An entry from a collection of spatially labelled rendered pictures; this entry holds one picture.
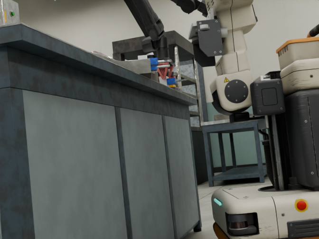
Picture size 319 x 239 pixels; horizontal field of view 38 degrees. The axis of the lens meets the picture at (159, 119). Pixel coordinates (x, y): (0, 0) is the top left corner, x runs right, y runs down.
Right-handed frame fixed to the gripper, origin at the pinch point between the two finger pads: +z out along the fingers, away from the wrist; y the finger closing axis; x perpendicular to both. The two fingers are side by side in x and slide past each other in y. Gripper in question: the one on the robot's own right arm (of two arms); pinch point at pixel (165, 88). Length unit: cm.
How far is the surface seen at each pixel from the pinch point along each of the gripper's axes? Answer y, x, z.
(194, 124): -492, -363, -3
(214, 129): -275, -165, 18
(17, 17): 46, -69, -53
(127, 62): 74, 47, -1
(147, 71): 69, 52, 3
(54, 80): 127, 72, 12
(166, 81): 30.4, 27.3, 1.6
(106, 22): -436, -512, -226
